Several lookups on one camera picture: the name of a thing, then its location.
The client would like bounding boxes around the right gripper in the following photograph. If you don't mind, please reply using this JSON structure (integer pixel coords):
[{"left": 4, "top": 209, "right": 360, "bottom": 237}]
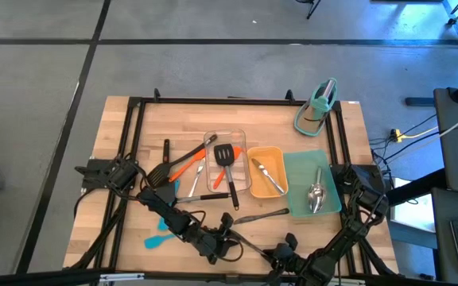
[{"left": 267, "top": 233, "right": 309, "bottom": 286}]

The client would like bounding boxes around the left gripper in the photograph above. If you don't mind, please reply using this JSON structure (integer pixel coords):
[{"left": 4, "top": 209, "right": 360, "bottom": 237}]
[{"left": 199, "top": 213, "right": 274, "bottom": 266}]

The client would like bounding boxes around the black spatula steel shaft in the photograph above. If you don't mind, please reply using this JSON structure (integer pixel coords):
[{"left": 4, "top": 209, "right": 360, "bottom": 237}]
[{"left": 155, "top": 182, "right": 232, "bottom": 206}]

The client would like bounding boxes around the small orange spatula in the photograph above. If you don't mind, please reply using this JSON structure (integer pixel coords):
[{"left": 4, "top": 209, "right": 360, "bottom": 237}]
[{"left": 212, "top": 145, "right": 246, "bottom": 191}]

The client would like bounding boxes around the steel scoop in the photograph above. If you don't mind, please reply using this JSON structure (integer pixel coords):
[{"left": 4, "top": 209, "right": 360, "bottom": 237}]
[{"left": 307, "top": 166, "right": 328, "bottom": 215}]

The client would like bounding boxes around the black slotted turner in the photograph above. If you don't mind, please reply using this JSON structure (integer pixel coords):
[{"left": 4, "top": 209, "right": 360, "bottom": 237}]
[{"left": 212, "top": 143, "right": 241, "bottom": 211}]

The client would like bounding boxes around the clear plastic bin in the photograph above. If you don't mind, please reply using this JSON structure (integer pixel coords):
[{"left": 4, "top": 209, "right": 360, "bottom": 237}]
[{"left": 203, "top": 129, "right": 253, "bottom": 195}]

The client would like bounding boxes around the long orange spatula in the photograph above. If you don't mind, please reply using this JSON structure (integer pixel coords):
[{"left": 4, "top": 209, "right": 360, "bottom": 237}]
[{"left": 168, "top": 148, "right": 207, "bottom": 184}]

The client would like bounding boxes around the teal plastic tray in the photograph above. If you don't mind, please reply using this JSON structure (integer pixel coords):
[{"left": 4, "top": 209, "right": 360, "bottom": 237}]
[{"left": 282, "top": 149, "right": 344, "bottom": 218}]

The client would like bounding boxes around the black slotted spoon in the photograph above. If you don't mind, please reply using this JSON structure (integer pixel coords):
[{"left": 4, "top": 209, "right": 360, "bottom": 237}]
[{"left": 146, "top": 133, "right": 219, "bottom": 190}]

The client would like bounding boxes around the yellow plastic bin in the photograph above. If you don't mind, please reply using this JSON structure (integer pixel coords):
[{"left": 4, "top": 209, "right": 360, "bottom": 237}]
[{"left": 246, "top": 145, "right": 289, "bottom": 199}]

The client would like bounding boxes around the white panel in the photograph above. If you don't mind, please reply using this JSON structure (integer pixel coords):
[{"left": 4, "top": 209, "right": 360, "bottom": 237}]
[{"left": 390, "top": 177, "right": 433, "bottom": 236}]

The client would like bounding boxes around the blue-grey desk foot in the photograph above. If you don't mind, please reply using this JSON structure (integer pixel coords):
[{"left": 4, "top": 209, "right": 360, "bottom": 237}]
[{"left": 405, "top": 96, "right": 437, "bottom": 107}]

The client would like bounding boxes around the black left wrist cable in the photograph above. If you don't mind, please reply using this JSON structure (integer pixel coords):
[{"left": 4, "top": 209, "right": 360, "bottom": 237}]
[{"left": 208, "top": 233, "right": 244, "bottom": 264}]

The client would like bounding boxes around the black aluminium table frame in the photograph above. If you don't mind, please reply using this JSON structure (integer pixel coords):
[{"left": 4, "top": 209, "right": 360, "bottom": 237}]
[{"left": 62, "top": 87, "right": 400, "bottom": 279}]

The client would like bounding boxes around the yellow cable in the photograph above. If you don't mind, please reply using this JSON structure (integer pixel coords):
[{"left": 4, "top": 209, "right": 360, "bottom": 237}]
[{"left": 390, "top": 126, "right": 440, "bottom": 143}]

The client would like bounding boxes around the black frame beam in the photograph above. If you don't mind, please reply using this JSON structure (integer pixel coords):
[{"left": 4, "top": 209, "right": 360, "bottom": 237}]
[{"left": 0, "top": 268, "right": 377, "bottom": 286}]

